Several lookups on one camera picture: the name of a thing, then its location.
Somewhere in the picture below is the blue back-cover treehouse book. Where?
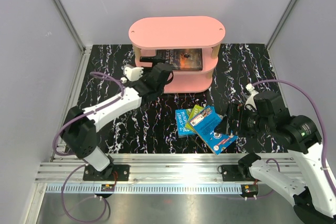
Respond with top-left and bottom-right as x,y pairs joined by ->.
188,106 -> 238,155

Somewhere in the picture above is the aluminium mounting rail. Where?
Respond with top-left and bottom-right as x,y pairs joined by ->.
35,153 -> 297,185

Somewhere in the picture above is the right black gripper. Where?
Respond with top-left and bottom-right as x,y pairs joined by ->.
214,102 -> 274,138

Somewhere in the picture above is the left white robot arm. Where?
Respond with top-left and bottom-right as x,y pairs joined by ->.
54,62 -> 174,180

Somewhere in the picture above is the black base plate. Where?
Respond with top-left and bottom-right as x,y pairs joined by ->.
83,165 -> 130,182
217,165 -> 254,182

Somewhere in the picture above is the dark tale of two cities book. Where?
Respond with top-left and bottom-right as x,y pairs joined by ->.
156,48 -> 203,71

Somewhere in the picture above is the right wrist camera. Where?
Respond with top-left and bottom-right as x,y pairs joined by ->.
245,83 -> 259,111

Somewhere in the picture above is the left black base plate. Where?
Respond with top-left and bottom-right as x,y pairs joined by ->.
83,165 -> 130,182

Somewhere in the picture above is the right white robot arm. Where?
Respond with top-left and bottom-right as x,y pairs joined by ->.
216,91 -> 335,223

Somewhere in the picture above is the pink three-tier shelf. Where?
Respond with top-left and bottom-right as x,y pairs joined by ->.
129,16 -> 226,93

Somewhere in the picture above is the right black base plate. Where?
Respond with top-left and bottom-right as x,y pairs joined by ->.
217,165 -> 254,182

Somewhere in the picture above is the blue 26-storey treehouse book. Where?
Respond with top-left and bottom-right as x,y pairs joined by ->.
175,109 -> 195,137

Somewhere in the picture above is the yellow-green 65-storey treehouse book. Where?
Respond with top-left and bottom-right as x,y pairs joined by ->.
185,104 -> 205,133

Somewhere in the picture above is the white slotted cable duct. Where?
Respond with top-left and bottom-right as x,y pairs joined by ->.
46,183 -> 257,195

